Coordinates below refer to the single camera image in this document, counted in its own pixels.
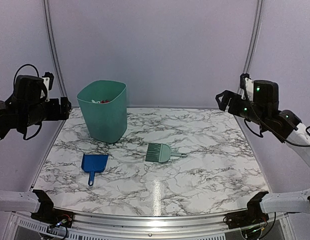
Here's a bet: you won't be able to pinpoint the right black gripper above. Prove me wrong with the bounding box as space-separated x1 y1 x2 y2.
216 90 268 128

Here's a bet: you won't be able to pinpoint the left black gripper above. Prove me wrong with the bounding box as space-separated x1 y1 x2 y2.
19 96 71 128

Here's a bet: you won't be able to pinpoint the blue plastic dustpan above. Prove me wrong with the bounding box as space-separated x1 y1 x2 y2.
81 154 109 187

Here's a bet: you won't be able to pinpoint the teal hand brush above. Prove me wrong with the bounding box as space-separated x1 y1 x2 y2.
145 143 187 164

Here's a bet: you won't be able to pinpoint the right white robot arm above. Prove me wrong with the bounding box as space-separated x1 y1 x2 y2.
215 76 310 224

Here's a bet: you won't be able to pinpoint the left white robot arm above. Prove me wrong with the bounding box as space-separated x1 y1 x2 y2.
0 71 72 223

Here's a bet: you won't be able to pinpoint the paper scraps inside bin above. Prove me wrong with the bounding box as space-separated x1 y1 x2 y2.
91 99 110 104

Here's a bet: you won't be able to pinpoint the teal plastic waste bin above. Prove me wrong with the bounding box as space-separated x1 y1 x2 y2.
77 80 127 144

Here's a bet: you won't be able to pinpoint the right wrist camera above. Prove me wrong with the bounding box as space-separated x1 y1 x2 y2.
240 73 254 101

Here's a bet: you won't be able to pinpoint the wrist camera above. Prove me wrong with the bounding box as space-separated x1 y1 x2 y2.
41 71 54 102
240 73 254 101

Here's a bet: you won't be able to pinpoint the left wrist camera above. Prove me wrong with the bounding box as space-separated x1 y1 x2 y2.
41 71 54 102

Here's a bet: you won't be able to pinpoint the left aluminium corner post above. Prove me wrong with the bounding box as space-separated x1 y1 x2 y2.
42 0 72 112

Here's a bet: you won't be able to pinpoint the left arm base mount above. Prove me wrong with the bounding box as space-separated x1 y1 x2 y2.
31 189 74 228

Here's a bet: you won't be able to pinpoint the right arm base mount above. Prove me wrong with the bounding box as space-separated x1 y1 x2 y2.
223 191 269 229

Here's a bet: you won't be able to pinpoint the aluminium front frame rail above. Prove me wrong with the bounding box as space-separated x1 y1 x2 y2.
9 209 289 240

